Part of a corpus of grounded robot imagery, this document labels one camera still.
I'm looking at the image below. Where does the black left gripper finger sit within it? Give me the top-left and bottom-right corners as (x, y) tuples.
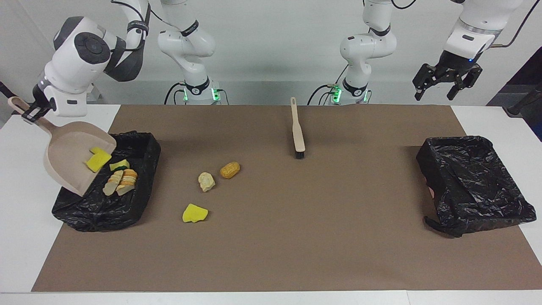
(413, 64), (445, 100)
(448, 66), (482, 101)

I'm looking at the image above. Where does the beige plastic dustpan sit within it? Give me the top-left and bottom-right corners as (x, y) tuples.
(8, 97), (117, 197)

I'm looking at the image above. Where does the yellow sponge piece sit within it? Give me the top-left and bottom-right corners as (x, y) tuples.
(182, 203), (209, 223)
(86, 147), (112, 173)

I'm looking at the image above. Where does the beige bread chunk orange crust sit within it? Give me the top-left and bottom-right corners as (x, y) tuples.
(116, 169), (138, 196)

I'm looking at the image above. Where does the beige brush with black bristles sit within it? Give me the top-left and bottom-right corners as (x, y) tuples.
(290, 97), (306, 159)

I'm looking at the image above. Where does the small beige bread chunk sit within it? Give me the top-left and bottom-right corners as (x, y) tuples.
(198, 172), (216, 192)

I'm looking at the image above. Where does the brown peanut shaped toy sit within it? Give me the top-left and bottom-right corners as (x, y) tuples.
(219, 162), (241, 179)

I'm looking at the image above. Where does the black bag lined bin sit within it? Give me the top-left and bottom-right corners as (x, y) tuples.
(416, 136), (537, 238)
(52, 130), (162, 232)

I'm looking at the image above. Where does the black stand foot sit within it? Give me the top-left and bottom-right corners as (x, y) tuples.
(503, 83), (542, 117)
(0, 81), (35, 115)

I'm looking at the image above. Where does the dark background panel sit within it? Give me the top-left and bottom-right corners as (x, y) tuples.
(486, 46), (542, 142)

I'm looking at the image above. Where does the brown table mat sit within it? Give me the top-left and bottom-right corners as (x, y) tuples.
(32, 105), (542, 292)

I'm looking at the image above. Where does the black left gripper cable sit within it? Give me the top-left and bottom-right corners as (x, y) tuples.
(491, 0), (534, 48)

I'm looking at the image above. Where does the black arm base cable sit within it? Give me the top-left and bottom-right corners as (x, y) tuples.
(164, 82), (188, 105)
(307, 84), (339, 105)

